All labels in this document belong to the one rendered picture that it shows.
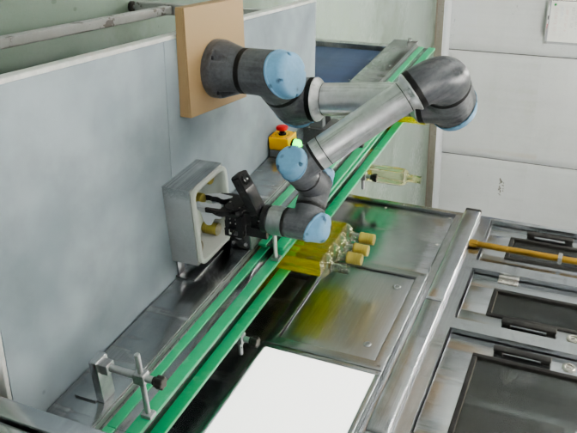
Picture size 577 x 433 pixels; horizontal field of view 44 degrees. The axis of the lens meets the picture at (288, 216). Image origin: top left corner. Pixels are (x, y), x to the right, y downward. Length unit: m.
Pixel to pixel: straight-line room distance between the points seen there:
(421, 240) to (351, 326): 0.56
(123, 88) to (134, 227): 0.33
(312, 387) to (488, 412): 0.44
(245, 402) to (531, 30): 6.40
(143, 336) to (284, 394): 0.38
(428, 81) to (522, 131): 6.52
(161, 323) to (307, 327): 0.45
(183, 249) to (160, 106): 0.38
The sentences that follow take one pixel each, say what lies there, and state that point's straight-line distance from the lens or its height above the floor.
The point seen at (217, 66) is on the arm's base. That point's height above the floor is 0.83.
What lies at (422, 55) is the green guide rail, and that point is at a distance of 3.40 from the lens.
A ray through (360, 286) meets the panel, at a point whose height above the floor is 1.14.
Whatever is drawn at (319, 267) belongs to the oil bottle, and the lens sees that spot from 2.03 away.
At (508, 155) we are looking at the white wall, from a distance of 8.26.
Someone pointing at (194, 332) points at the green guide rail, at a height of 0.91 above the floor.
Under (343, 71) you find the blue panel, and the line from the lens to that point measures 3.19.
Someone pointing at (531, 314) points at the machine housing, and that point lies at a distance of 2.21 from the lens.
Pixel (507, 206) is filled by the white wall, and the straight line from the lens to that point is 8.53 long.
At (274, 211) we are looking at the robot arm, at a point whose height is 1.03.
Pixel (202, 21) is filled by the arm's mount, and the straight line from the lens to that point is 1.84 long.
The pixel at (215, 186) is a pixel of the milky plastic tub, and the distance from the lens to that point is 1.92.
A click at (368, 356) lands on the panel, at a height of 1.27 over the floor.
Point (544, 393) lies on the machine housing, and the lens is 1.96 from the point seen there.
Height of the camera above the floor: 1.71
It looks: 22 degrees down
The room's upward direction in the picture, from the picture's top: 100 degrees clockwise
